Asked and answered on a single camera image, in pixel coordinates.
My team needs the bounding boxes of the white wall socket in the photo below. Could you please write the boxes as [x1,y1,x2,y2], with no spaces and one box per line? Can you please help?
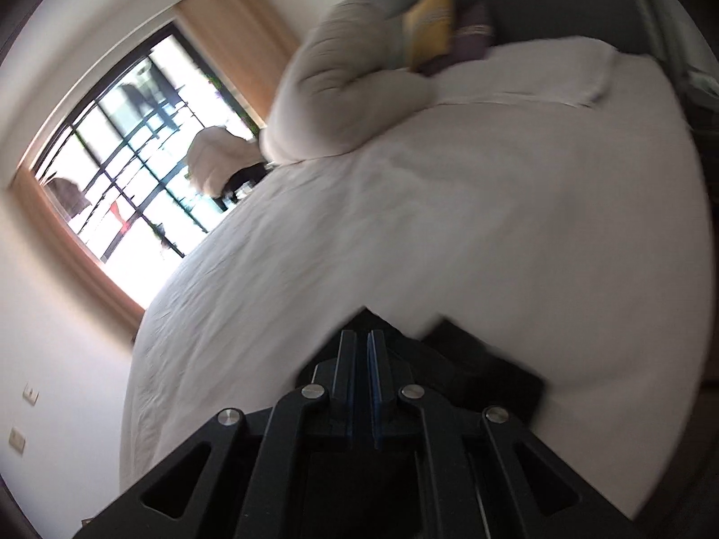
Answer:
[22,384,39,405]

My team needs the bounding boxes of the purple pillow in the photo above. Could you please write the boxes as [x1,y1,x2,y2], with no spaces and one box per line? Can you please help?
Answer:
[417,1,495,77]

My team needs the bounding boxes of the tan curtain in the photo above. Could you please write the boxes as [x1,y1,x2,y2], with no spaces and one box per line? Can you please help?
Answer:
[173,0,298,120]

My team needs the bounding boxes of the yellow pillow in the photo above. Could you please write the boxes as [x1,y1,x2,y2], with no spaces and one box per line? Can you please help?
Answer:
[402,0,455,71]

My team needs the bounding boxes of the white wall switch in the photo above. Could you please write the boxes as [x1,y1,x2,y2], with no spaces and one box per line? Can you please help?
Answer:
[9,429,26,454]

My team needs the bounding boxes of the chair with beige jacket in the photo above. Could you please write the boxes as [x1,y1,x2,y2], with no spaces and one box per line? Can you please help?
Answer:
[185,127,269,204]

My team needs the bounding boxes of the window with black grille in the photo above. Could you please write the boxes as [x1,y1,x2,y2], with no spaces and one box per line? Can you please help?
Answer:
[32,23,261,307]

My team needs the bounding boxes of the black pants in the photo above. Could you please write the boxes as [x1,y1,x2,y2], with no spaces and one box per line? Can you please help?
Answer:
[295,308,545,448]

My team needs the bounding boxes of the white bed sheet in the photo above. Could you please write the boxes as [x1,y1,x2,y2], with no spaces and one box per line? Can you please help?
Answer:
[120,39,714,516]

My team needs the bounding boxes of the beige rolled duvet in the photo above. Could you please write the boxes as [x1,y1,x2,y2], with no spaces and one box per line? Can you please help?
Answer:
[260,0,435,166]

